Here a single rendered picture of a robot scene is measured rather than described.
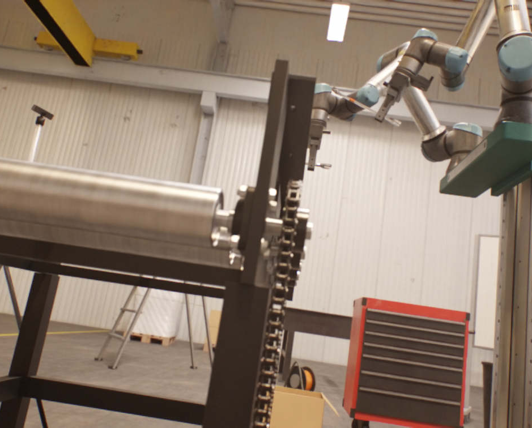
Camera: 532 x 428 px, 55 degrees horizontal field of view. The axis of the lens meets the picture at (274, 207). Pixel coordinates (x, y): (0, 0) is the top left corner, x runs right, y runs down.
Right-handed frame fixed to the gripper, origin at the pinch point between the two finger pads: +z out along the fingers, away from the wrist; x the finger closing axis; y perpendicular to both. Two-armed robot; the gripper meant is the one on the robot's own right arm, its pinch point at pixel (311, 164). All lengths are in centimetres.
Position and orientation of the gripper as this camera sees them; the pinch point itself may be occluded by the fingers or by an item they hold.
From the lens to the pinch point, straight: 188.1
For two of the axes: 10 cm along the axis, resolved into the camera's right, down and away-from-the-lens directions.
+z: -1.5, 9.6, -2.2
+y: 9.9, 1.4, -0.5
